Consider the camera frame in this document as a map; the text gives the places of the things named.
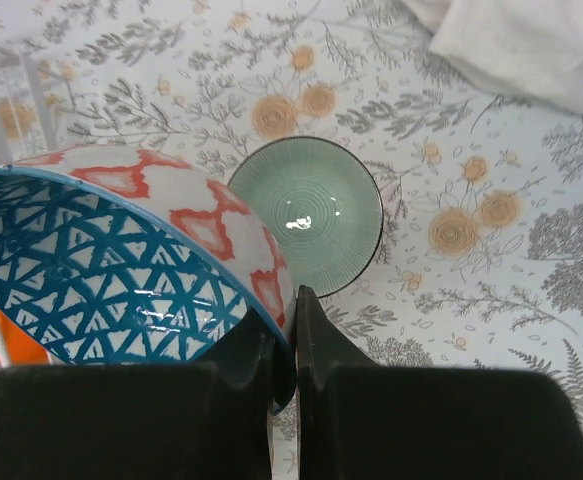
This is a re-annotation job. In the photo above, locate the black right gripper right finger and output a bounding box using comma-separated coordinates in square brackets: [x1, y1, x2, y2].
[296, 286, 583, 479]

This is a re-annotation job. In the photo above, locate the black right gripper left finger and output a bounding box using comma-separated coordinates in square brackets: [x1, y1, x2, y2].
[0, 311, 274, 479]

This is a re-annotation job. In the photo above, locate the white red diamond pattern bowl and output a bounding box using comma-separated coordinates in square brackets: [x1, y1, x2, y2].
[0, 145, 296, 410]

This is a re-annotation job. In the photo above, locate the pale green check bowl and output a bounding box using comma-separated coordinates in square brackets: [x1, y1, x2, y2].
[229, 136, 384, 297]

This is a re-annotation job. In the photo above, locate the orange plastic bowl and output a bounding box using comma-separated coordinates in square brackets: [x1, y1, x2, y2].
[0, 279, 55, 366]

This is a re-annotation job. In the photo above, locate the floral patterned table mat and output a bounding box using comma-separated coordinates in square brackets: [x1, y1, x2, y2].
[0, 1, 583, 428]

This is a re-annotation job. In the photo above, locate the crumpled white cloth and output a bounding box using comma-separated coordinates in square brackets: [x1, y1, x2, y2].
[406, 0, 583, 116]

